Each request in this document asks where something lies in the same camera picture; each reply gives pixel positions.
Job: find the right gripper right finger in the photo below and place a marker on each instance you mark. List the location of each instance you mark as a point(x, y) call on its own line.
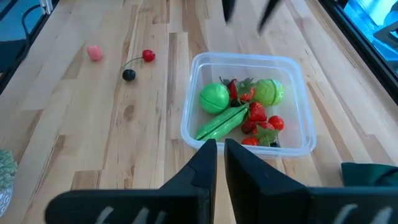
point(295, 205)

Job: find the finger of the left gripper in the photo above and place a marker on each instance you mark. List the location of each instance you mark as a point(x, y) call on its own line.
point(229, 9)
point(270, 14)

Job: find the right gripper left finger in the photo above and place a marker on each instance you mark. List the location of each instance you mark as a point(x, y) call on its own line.
point(140, 205)

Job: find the black toy berry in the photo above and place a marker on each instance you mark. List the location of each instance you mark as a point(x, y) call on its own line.
point(275, 144)

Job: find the light green toy cabbage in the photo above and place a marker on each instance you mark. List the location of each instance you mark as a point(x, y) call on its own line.
point(269, 92)

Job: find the toy strawberry with leaves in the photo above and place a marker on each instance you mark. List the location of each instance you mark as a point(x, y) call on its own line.
point(264, 132)
point(247, 95)

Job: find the small red toy fruit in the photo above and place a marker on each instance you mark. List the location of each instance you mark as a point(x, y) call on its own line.
point(233, 89)

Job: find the bright green round toy fruit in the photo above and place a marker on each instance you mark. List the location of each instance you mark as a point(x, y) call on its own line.
point(214, 98)

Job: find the dark red toy cherry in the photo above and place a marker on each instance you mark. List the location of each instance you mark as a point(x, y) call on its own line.
point(248, 127)

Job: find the large red toy strawberry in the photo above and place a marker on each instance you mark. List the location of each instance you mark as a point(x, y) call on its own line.
point(257, 111)

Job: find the green toy cucumber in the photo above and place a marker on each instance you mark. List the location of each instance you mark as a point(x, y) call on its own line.
point(222, 123)

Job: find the clear plastic tupperware container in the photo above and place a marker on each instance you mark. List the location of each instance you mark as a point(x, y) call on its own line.
point(298, 93)

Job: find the dark green cloth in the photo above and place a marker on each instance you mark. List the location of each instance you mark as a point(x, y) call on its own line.
point(370, 174)

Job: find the black toy cherry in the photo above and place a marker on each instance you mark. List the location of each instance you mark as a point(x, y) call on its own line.
point(128, 75)

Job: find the artificial green potted plant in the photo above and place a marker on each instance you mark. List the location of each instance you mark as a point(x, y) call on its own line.
point(6, 168)

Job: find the pink textured toy fruit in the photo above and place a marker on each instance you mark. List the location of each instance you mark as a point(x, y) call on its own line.
point(94, 52)

